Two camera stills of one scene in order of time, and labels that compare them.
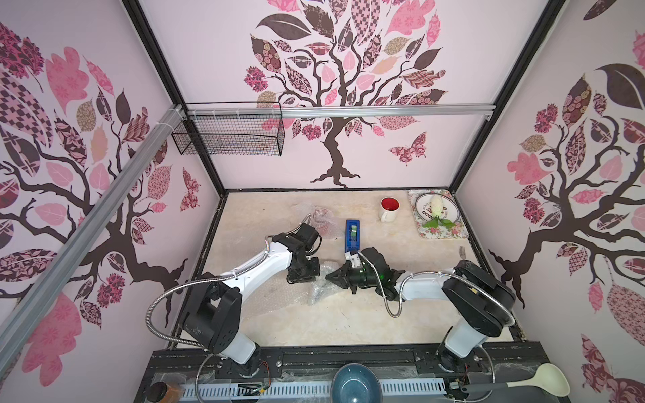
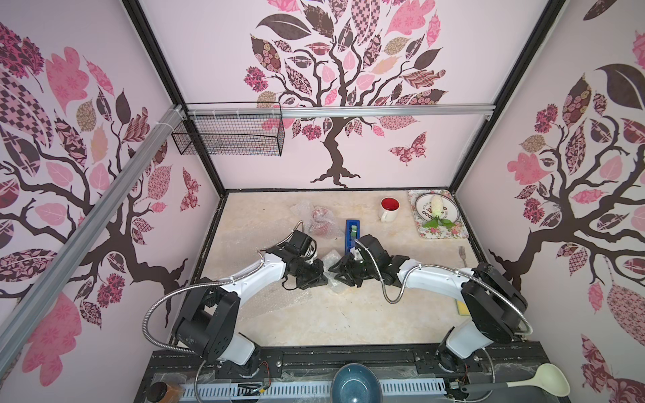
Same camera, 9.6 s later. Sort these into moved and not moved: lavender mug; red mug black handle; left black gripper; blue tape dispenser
Moved: lavender mug
Not moved: blue tape dispenser; left black gripper; red mug black handle
